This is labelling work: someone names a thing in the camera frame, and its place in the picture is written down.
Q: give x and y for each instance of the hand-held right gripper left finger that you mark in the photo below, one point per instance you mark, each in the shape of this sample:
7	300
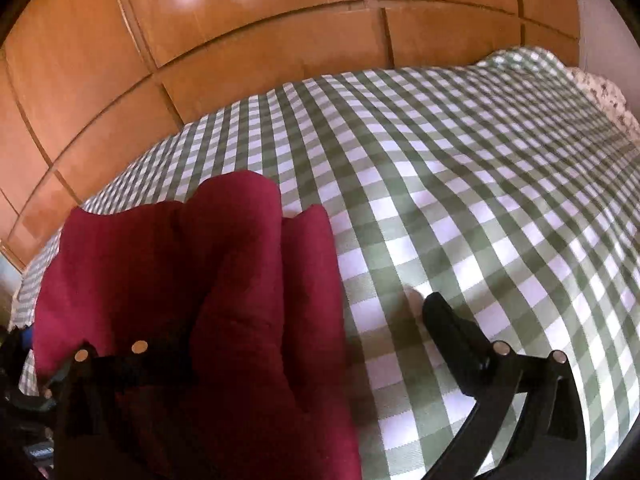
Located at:
82	410

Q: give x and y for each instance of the dark red garment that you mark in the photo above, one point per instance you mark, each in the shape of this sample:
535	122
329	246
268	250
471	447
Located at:
240	310

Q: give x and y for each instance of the green checked blanket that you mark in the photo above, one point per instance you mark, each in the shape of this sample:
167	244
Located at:
450	160

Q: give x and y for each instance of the floral pillow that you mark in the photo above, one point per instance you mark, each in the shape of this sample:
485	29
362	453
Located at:
610	100

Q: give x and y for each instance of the wooden wardrobe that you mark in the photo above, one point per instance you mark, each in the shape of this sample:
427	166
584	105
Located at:
250	35

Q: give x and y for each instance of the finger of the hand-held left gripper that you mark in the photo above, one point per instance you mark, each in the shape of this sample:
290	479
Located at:
20	400

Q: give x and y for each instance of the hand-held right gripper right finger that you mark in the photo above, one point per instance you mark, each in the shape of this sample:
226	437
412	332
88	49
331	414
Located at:
450	330

